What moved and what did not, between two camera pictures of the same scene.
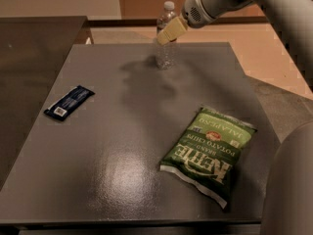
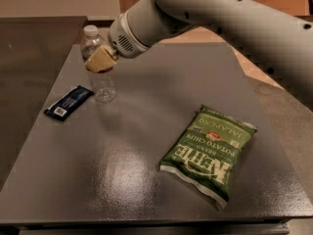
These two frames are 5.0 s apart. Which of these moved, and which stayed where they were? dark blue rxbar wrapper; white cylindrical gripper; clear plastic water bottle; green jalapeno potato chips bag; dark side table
Moved: clear plastic water bottle; white cylindrical gripper
Stayed: dark blue rxbar wrapper; green jalapeno potato chips bag; dark side table
